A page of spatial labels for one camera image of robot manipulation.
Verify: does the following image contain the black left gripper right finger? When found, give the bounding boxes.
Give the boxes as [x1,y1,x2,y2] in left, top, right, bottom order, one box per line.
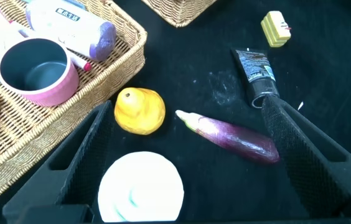
[261,94,351,218]

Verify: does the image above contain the black printed squeeze tube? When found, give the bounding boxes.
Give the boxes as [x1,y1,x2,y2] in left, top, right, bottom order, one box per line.
[230,47,281,109]

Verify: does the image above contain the yellow toy cake slice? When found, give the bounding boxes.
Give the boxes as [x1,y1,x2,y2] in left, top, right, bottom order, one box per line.
[260,11,292,49]

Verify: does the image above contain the wicker basket with household items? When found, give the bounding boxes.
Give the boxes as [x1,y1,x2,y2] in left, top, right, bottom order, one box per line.
[0,0,148,215]

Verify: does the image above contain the yellow toy pear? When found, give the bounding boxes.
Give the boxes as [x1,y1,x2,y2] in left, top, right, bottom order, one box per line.
[114,87,166,136]

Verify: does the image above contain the wicker basket with food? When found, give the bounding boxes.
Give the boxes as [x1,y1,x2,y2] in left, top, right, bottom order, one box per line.
[141,0,218,28]

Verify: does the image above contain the pink cup dark inside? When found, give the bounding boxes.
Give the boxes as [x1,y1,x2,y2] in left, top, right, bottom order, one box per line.
[0,37,80,108]

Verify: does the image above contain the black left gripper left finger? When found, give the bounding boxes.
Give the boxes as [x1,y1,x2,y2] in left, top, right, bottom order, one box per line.
[2,100,116,224]

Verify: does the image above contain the white purple bag roll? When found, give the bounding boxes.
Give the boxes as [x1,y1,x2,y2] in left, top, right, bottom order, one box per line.
[25,0,118,62]

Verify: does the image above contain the white round ridged disc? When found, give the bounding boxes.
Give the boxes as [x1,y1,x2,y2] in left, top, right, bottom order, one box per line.
[97,151,185,223]

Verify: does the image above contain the white marker red cap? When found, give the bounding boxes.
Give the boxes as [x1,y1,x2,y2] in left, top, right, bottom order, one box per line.
[9,20,92,72]

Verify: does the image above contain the purple toy eggplant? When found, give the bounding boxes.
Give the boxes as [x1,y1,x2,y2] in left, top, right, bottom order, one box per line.
[174,109,281,165]

